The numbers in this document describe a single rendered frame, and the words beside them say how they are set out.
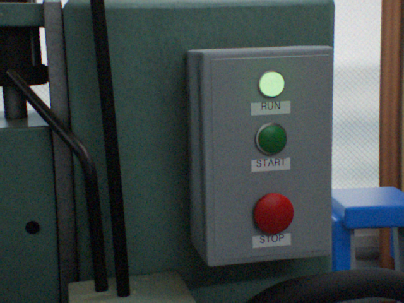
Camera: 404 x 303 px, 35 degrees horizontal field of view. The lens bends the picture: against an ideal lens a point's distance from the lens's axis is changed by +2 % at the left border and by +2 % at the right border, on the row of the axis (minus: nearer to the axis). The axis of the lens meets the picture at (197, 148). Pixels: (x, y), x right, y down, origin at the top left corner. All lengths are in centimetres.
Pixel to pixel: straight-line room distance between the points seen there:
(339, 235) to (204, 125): 88
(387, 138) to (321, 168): 145
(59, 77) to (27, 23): 6
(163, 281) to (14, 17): 25
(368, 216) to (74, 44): 90
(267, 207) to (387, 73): 148
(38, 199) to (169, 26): 18
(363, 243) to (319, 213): 163
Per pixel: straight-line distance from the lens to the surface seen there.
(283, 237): 49
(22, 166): 55
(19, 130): 55
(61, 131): 51
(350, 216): 129
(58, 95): 54
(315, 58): 48
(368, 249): 213
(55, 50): 54
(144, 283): 52
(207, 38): 52
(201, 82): 46
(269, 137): 46
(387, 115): 193
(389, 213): 131
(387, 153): 194
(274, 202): 47
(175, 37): 51
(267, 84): 46
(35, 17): 57
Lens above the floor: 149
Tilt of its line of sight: 10 degrees down
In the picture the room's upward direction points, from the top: 1 degrees counter-clockwise
